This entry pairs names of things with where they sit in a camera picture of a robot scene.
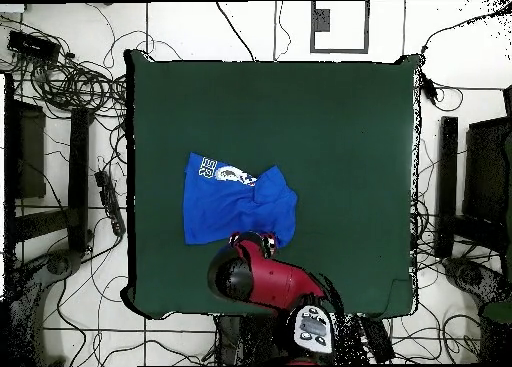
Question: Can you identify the blue printed T-shirt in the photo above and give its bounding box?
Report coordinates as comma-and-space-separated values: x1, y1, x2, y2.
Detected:
182, 151, 299, 248

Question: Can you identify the dark green table cloth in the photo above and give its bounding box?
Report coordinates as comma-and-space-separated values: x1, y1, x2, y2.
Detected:
121, 48, 421, 321

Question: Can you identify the black rectangular floor device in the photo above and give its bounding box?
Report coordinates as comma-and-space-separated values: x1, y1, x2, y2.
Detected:
357, 316, 396, 364

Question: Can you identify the black power strip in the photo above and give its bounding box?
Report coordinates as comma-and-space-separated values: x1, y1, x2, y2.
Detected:
94, 169, 127, 237

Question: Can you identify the dark grey floor stand base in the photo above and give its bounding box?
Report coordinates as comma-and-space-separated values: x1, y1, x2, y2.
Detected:
0, 248, 85, 367
441, 256, 512, 364

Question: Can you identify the black plug adapter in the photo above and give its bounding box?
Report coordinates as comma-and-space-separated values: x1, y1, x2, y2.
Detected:
419, 73, 441, 106

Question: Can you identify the small dark grey square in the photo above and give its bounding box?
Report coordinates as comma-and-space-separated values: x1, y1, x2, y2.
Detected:
312, 8, 332, 33

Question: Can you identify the dark green round object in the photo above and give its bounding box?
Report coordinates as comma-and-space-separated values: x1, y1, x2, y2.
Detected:
481, 300, 512, 324

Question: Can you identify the black electronics box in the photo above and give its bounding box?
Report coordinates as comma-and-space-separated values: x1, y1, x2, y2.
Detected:
6, 29, 62, 63

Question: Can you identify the black metal frame stand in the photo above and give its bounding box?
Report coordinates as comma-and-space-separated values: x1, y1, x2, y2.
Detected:
3, 73, 94, 260
434, 84, 512, 260

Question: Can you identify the grey square floor frame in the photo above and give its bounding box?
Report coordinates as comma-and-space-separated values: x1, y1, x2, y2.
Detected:
310, 0, 370, 55

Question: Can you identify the black floor cable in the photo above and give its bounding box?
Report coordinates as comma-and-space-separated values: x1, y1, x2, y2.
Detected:
215, 0, 257, 62

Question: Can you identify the tangled black cable bundle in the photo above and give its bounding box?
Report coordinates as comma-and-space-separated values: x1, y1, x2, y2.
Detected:
0, 12, 129, 120

